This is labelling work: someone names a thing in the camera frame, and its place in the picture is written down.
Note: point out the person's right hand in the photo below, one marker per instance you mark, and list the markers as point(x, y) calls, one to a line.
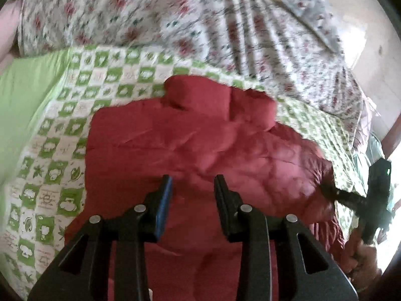
point(366, 261)

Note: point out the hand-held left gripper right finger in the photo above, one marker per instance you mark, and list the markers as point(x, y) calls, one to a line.
point(221, 200)

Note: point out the red quilted padded garment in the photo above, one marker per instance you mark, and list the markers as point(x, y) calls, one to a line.
point(200, 150)

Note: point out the pink quilt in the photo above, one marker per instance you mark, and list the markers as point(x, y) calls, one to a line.
point(7, 28)

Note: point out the red floral bed sheet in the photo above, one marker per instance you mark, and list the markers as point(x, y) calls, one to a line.
point(150, 15)

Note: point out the green checked printed blanket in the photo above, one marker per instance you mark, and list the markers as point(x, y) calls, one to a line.
point(47, 150)

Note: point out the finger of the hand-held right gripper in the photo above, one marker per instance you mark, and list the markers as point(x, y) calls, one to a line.
point(343, 195)

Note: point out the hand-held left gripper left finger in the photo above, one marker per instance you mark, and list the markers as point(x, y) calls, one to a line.
point(163, 208)

